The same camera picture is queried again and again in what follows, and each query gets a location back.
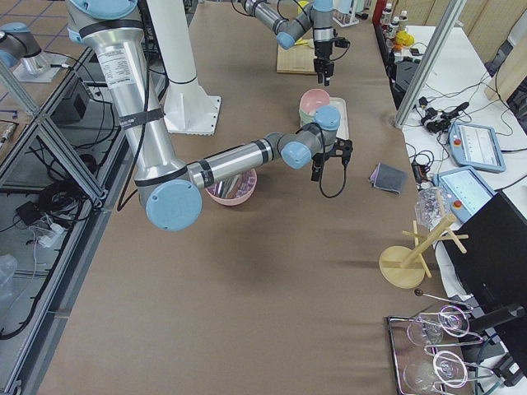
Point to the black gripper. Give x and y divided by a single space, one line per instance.
318 159
321 50

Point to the small pink bowl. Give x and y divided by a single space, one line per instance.
313 99

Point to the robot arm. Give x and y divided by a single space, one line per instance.
316 16
147 61

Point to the top green bowl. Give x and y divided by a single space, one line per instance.
307 114

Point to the large pink ice bowl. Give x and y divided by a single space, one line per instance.
246 190

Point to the bamboo cutting board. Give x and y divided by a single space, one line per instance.
296 60

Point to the white rabbit print tray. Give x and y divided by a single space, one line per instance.
340 105

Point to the grey folded cloth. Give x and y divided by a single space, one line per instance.
387 178

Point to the metal ice scoop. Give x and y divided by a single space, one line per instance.
228 188

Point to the wooden mug tree stand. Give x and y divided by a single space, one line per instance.
406 268

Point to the blue teach pendant tablet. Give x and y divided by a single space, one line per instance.
477 146

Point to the black computer monitor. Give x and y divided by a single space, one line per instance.
493 269

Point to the upper wine glass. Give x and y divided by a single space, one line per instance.
430 328

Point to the wine glass rack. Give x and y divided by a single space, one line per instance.
426 352

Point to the lower wine glass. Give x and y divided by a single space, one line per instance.
440 374

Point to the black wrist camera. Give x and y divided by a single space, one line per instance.
341 42
342 149

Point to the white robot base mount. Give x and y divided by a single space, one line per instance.
188 108

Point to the aluminium frame post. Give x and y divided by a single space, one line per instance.
433 51

